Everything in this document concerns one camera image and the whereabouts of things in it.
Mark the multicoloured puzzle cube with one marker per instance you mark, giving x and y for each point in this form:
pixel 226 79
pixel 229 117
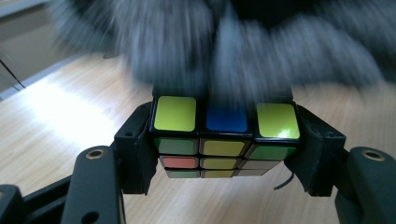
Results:
pixel 222 146

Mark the grey fuzzy cloth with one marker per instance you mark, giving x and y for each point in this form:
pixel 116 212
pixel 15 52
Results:
pixel 236 46

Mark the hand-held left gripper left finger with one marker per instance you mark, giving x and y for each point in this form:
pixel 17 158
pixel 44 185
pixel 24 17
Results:
pixel 135 155

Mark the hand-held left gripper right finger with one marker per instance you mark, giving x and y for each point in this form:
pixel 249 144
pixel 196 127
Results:
pixel 317 155

